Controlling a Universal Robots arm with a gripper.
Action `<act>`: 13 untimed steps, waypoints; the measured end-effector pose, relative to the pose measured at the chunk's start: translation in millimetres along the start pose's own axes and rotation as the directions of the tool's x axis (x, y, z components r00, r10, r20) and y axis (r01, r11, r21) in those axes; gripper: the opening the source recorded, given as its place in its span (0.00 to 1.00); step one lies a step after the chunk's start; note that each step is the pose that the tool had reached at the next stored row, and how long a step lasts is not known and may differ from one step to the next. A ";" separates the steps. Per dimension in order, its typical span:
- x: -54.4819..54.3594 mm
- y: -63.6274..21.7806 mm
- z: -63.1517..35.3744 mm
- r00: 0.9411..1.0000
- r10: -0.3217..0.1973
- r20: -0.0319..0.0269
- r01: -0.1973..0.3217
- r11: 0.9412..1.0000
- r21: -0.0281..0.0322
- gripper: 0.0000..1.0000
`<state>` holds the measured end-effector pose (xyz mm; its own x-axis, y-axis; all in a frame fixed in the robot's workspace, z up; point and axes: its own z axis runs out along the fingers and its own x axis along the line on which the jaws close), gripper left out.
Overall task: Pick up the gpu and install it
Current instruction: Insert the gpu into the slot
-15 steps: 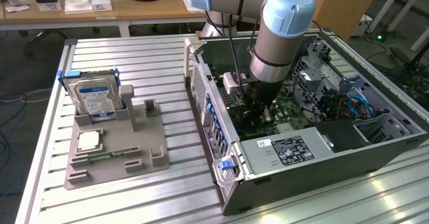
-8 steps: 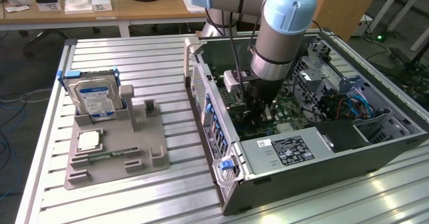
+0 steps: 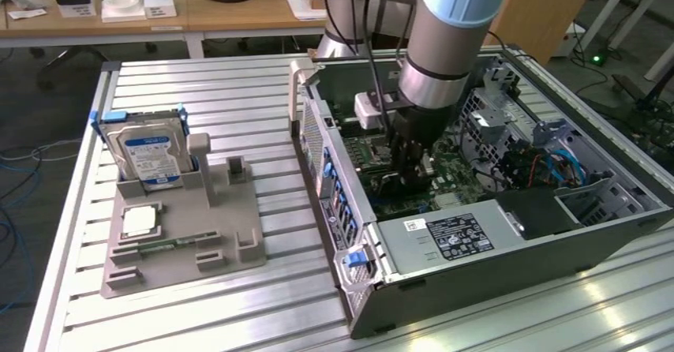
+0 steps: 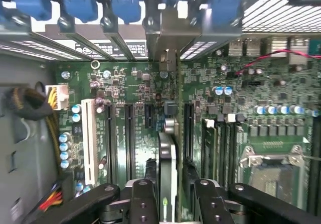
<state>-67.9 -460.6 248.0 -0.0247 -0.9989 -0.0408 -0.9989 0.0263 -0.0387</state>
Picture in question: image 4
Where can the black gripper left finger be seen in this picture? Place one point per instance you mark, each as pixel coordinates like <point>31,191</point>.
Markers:
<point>143,204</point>

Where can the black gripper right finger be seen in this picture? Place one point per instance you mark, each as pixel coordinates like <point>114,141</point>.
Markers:
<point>213,204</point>

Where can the black RAM slot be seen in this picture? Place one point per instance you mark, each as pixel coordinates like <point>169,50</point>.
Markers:
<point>232,153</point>
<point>222,153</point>

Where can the long black expansion slot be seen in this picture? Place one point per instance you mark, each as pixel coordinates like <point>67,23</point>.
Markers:
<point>110,143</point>
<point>129,143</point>

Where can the white expansion slot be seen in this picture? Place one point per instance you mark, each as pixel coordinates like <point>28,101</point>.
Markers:
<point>89,143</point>

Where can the short black expansion slot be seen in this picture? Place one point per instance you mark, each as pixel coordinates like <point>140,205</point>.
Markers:
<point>149,116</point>

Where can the thin locking lever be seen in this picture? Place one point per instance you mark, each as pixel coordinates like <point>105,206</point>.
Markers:
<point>311,156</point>

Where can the green motherboard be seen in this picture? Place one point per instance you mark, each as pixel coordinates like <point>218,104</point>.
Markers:
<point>140,83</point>

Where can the white power connector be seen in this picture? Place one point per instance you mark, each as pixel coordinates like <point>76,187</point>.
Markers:
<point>60,96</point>

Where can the silver rear port block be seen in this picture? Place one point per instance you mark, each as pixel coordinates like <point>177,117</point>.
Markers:
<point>276,47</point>

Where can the open dark PC case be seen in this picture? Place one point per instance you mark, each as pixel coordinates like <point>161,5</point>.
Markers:
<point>87,30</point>

